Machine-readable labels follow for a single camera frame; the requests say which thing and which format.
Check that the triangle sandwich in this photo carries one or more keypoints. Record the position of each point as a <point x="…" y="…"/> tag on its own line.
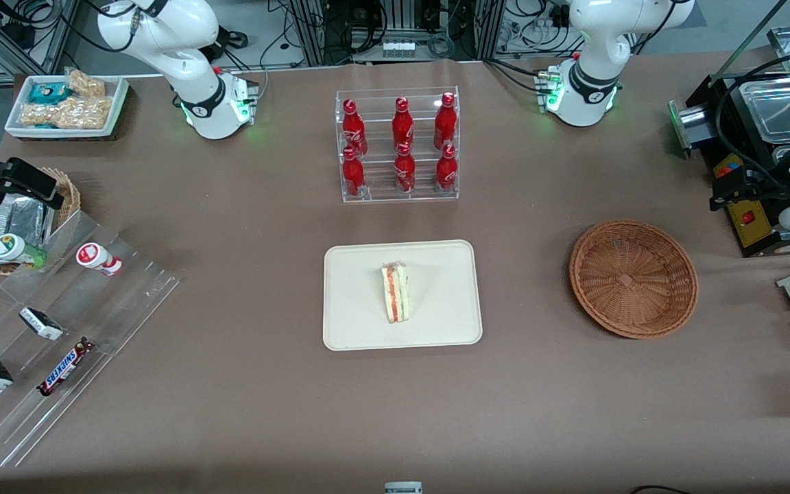
<point x="395" y="295"/>

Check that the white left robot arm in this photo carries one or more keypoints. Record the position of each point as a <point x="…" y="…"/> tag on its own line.
<point x="594" y="41"/>

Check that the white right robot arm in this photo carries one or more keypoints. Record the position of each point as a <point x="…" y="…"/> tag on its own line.
<point x="182" y="48"/>

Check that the small brown wicker basket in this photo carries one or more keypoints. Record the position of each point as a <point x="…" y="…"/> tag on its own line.
<point x="69" y="195"/>

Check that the large steel tray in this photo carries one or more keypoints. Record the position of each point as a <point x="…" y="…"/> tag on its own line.
<point x="775" y="110"/>

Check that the white rectangular snack tray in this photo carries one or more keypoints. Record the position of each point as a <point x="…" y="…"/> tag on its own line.
<point x="119" y="103"/>

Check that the round brown wicker basket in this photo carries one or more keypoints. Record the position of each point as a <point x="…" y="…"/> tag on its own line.
<point x="635" y="278"/>

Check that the cream rectangular plastic tray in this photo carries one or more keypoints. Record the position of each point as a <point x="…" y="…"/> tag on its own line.
<point x="354" y="302"/>

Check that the silver foil pack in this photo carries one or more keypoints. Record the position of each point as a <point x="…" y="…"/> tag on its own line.
<point x="14" y="216"/>

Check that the black machine yellow control panel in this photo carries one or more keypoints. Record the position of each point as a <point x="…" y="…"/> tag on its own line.
<point x="751" y="230"/>

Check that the white bottle green cap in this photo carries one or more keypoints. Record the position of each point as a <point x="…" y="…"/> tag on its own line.
<point x="11" y="248"/>

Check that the large peanut brittle pack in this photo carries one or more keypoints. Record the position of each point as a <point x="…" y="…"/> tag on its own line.
<point x="66" y="113"/>

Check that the teal snack packet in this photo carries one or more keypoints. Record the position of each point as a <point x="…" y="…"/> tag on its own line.
<point x="49" y="92"/>

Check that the red white yogurt bottle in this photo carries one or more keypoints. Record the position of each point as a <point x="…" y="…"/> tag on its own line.
<point x="97" y="257"/>

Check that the small peanut brittle pack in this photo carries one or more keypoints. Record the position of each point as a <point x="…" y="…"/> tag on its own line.
<point x="86" y="84"/>

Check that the clear acrylic stepped stand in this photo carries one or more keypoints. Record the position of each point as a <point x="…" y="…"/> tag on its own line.
<point x="93" y="322"/>

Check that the snickers bar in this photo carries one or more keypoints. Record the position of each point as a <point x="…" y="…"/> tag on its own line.
<point x="66" y="367"/>

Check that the red cola bottle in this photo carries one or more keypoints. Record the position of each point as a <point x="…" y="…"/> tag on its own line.
<point x="352" y="129"/>
<point x="352" y="173"/>
<point x="402" y="125"/>
<point x="446" y="168"/>
<point x="445" y="122"/>
<point x="404" y="169"/>

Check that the clear acrylic bottle rack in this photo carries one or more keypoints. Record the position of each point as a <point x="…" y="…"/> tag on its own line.
<point x="381" y="185"/>

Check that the white power strip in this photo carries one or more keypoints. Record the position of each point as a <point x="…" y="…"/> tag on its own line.
<point x="398" y="49"/>

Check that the small white label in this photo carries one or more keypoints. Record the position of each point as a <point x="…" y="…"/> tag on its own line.
<point x="403" y="488"/>

